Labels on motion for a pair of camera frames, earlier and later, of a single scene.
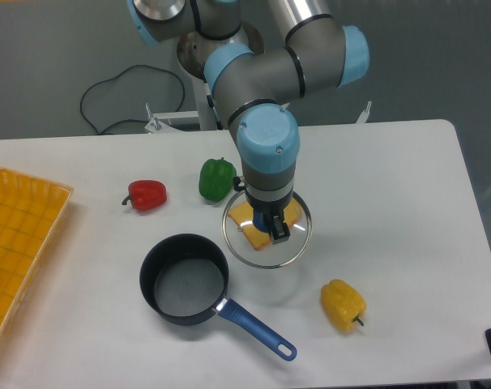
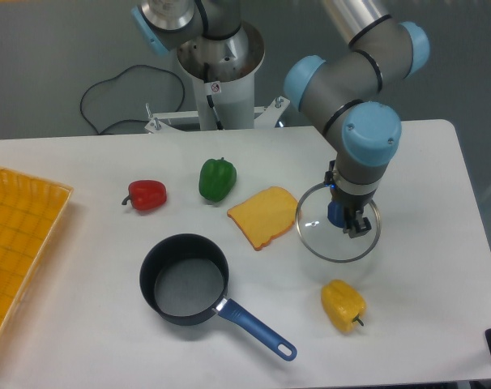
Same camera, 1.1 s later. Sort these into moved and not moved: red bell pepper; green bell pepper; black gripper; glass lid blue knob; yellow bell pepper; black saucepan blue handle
Moved: black gripper; glass lid blue knob
Not moved: yellow bell pepper; red bell pepper; green bell pepper; black saucepan blue handle
